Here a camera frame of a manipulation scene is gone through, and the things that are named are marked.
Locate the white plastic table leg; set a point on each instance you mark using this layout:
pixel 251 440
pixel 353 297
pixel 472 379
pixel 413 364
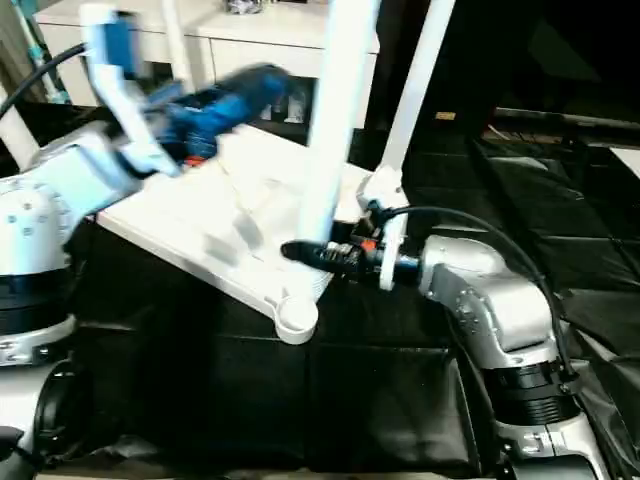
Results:
pixel 177 40
pixel 335 120
pixel 18 135
pixel 415 80

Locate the white plastic table top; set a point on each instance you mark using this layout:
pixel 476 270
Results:
pixel 200 220

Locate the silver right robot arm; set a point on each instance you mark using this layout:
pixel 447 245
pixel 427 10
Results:
pixel 500 310

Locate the white cabinet with glass doors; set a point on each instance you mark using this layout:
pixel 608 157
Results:
pixel 270 40

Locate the small dark grey bundle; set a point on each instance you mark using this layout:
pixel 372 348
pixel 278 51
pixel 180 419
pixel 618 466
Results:
pixel 245 5

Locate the small yellow tag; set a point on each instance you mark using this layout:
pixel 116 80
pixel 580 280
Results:
pixel 445 116

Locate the teal and white pole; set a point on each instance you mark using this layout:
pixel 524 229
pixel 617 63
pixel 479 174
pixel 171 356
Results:
pixel 40 50

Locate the black plastic mat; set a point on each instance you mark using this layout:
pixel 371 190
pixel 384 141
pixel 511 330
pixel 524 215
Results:
pixel 560 250

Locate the white flat board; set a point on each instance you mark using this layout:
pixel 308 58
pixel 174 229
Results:
pixel 626 160

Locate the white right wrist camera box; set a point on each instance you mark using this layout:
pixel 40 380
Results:
pixel 385 215

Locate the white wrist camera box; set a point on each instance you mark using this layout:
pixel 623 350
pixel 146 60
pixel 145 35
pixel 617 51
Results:
pixel 385 215
pixel 125 90

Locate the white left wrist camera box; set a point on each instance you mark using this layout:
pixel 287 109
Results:
pixel 125 90

